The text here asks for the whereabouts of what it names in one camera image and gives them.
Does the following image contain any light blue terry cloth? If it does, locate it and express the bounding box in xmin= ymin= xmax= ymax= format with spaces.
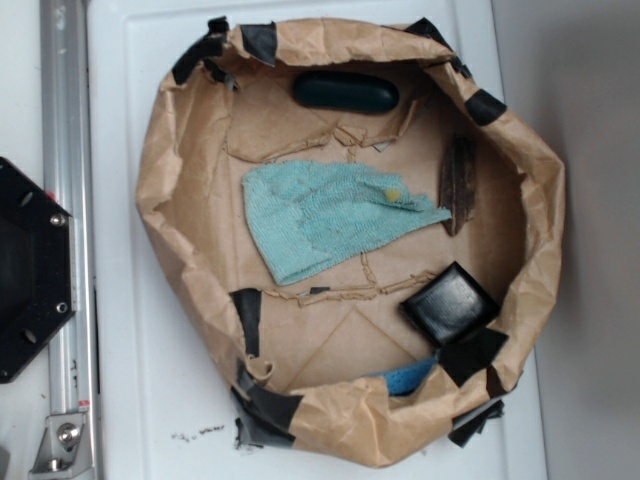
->
xmin=242 ymin=160 xmax=452 ymax=285

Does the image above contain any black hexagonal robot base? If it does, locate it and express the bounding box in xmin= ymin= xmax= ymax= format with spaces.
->
xmin=1 ymin=158 xmax=74 ymax=384

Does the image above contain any brown paper bag bin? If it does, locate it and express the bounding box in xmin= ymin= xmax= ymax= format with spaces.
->
xmin=136 ymin=18 xmax=565 ymax=467

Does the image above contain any black square block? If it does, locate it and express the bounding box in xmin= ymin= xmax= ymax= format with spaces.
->
xmin=399 ymin=262 xmax=501 ymax=347

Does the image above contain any dark green oval case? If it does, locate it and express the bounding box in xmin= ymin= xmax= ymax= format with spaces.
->
xmin=292 ymin=71 xmax=400 ymax=114

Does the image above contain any dark brown wooden piece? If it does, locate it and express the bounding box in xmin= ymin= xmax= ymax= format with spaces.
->
xmin=439 ymin=135 xmax=476 ymax=237

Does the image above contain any blue sponge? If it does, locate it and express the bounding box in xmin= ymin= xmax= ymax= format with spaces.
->
xmin=362 ymin=357 xmax=438 ymax=397

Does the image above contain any aluminium extrusion rail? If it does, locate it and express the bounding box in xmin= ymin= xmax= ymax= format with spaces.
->
xmin=38 ymin=0 xmax=104 ymax=480

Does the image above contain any metal corner bracket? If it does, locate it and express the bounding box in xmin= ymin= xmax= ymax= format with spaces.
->
xmin=28 ymin=412 xmax=93 ymax=479

